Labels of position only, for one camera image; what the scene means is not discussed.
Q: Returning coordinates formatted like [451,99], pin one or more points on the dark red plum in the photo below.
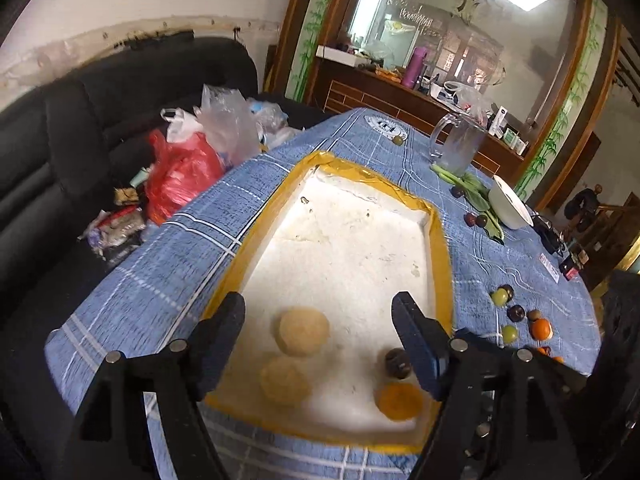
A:
[543,350]

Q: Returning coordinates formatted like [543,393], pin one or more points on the blue plaid tablecloth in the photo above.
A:
[150,270]

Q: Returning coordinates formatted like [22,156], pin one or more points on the purple thermos bottle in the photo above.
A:
[415,67]

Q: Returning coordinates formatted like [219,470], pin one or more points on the clear glass pitcher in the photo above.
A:
[457,147]

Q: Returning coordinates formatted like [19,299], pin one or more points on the small red black box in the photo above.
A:
[570,269]

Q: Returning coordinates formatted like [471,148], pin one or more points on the green leafy vegetable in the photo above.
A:
[475,192]

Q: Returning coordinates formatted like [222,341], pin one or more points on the white carton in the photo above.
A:
[497,120]

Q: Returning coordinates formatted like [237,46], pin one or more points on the brown wooden cabinet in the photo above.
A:
[380,97]

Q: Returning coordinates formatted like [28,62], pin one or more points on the white foam box yellow tape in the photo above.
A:
[340,240]

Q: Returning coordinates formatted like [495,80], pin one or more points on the small brown kiwi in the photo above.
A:
[534,315]

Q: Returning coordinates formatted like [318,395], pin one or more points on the crumpled white plastic bag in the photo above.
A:
[472,97]

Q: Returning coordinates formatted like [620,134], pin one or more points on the beige sugarcane chunk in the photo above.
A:
[303,332]
[284,380]

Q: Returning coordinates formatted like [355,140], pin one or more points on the black leather sofa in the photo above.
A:
[50,160]

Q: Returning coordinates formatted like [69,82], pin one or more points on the dark purple plum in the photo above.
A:
[470,219]
[483,221]
[396,362]
[509,290]
[456,191]
[515,313]

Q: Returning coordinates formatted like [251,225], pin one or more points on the red plastic bag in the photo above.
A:
[180,170]

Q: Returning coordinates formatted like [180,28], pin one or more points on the pile of snack packets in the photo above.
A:
[112,232]

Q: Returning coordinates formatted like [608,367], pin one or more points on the clear plastic bag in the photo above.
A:
[225,120]

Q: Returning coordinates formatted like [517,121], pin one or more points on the white bowl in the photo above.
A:
[510,205]

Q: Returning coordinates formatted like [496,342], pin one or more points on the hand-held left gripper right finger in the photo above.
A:
[417,345]

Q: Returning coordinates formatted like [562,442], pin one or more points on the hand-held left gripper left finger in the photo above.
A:
[229,335]

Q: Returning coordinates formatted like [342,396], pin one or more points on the flat white box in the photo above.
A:
[345,55]

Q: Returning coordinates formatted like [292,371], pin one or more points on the clear bag with blue print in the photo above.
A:
[270,117]

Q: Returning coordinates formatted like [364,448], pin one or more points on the wood framed glass partition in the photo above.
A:
[450,10]

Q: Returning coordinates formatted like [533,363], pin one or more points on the white card red print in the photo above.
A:
[550,265]

